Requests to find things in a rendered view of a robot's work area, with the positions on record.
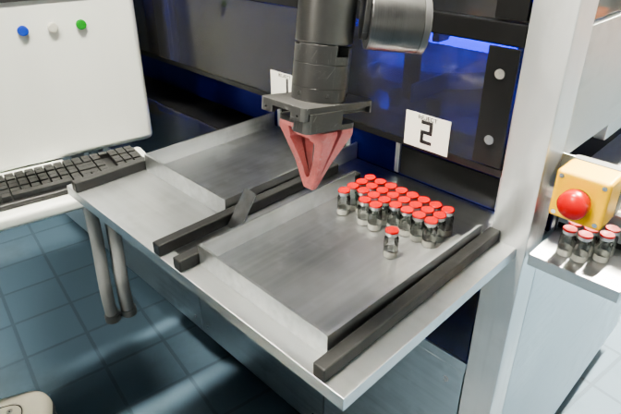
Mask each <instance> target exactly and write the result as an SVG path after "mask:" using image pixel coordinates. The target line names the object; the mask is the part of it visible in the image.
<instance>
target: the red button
mask: <svg viewBox="0 0 621 414"><path fill-rule="evenodd" d="M556 206H557V210H558V212H560V214H561V215H563V216H564V217H565V218H567V219H570V220H579V219H581V218H583V217H584V216H585V215H586V214H587V213H588V212H589V211H590V209H591V200H590V198H589V197H588V195H587V194H586V193H584V192H583V191H581V190H579V189H568V190H566V191H565V192H564V193H562V194H561V195H560V196H559V197H558V199H557V201H556Z"/></svg>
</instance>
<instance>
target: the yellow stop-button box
mask: <svg viewBox="0 0 621 414"><path fill-rule="evenodd" d="M568 189H579V190H581V191H583V192H584V193H586V194H587V195H588V197H589V198H590V200H591V209H590V211H589V212H588V213H587V214H586V215H585V216H584V217H583V218H581V219H579V220H570V219H567V218H565V217H564V216H563V215H561V214H560V212H558V210H557V206H556V201H557V199H558V197H559V196H560V195H561V194H562V193H564V192H565V191H566V190H568ZM620 202H621V166H620V165H616V164H610V163H607V162H604V161H601V160H597V159H594V158H590V157H588V156H584V155H581V154H577V155H576V156H575V157H574V158H573V159H572V160H570V161H569V162H568V163H566V164H565V165H563V166H562V167H561V168H559V169H558V171H557V176H556V180H555V183H554V191H553V195H552V198H551V202H550V207H549V213H550V214H553V215H555V216H558V217H561V218H564V219H566V220H568V221H571V222H574V223H576V224H579V225H584V226H586V227H588V228H591V229H593V230H596V231H599V230H601V229H602V228H603V227H604V226H605V225H606V224H607V223H608V222H609V221H610V220H611V219H612V217H614V216H615V215H616V214H617V212H618V209H619V206H620Z"/></svg>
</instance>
